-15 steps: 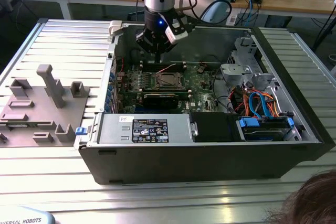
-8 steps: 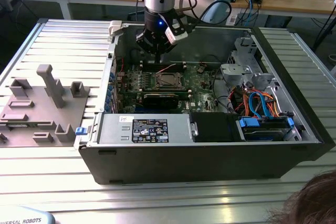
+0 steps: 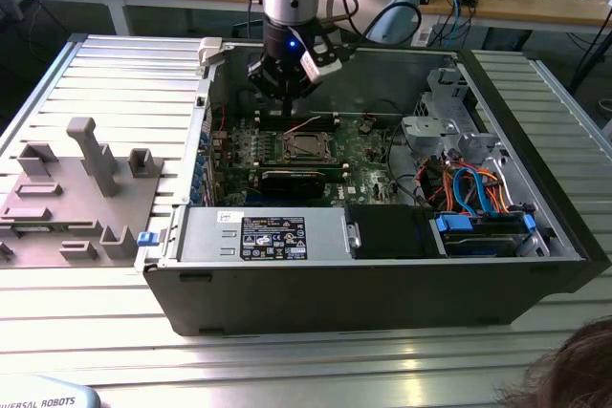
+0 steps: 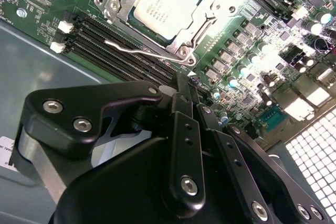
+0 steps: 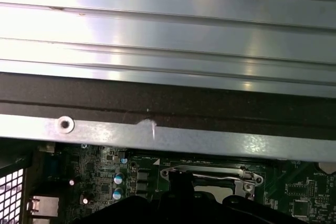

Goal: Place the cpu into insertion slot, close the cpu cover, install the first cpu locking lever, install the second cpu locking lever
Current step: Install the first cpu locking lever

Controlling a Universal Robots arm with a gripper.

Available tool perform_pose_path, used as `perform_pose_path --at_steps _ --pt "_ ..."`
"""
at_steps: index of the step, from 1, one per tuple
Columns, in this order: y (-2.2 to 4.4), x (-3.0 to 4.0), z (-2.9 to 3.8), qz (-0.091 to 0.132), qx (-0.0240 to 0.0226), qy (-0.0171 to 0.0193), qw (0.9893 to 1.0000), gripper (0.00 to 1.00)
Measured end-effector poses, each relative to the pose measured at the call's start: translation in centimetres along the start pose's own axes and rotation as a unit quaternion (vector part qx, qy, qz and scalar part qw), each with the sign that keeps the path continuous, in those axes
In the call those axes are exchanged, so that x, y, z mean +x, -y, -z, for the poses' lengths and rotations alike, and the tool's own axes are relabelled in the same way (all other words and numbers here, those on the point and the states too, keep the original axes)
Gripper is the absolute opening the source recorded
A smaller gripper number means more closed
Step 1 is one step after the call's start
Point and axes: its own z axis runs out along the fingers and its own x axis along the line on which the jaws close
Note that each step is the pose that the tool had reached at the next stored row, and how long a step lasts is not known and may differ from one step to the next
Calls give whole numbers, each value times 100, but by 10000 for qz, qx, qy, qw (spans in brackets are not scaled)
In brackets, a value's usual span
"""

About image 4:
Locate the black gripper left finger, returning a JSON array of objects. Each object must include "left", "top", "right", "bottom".
[{"left": 22, "top": 71, "right": 207, "bottom": 211}]

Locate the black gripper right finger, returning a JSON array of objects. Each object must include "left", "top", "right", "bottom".
[{"left": 189, "top": 80, "right": 331, "bottom": 224}]

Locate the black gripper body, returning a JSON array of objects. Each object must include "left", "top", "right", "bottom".
[{"left": 48, "top": 136, "right": 245, "bottom": 224}]

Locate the silver green CPU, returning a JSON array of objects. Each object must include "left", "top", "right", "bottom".
[{"left": 127, "top": 0, "right": 208, "bottom": 40}]

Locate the metal socket cover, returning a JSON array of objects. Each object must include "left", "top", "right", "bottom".
[{"left": 103, "top": 0, "right": 237, "bottom": 51}]

